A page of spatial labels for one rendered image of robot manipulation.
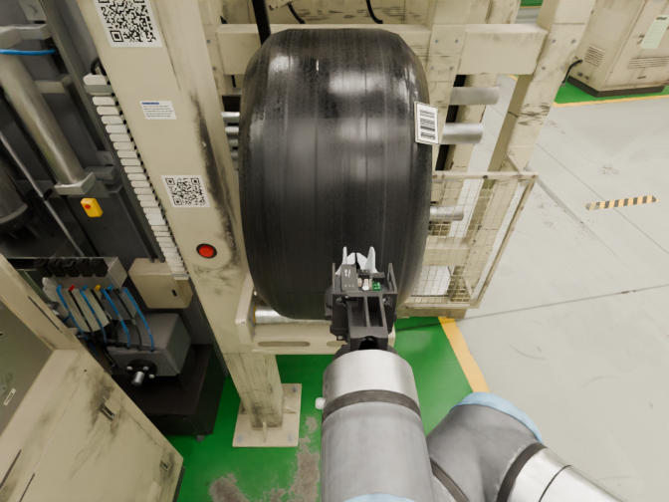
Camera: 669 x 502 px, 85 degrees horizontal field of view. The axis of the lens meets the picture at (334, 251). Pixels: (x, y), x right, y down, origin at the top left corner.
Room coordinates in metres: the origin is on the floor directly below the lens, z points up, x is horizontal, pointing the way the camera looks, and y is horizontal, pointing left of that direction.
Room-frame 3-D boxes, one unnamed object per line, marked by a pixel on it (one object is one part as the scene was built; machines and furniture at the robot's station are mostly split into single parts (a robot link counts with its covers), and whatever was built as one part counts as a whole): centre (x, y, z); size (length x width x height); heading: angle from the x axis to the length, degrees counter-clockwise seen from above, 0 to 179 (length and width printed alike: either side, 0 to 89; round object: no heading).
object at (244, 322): (0.67, 0.21, 0.90); 0.40 x 0.03 x 0.10; 0
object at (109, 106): (0.62, 0.37, 1.19); 0.05 x 0.04 x 0.48; 0
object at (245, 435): (0.65, 0.29, 0.02); 0.27 x 0.27 x 0.04; 0
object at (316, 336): (0.53, 0.03, 0.83); 0.36 x 0.09 x 0.06; 90
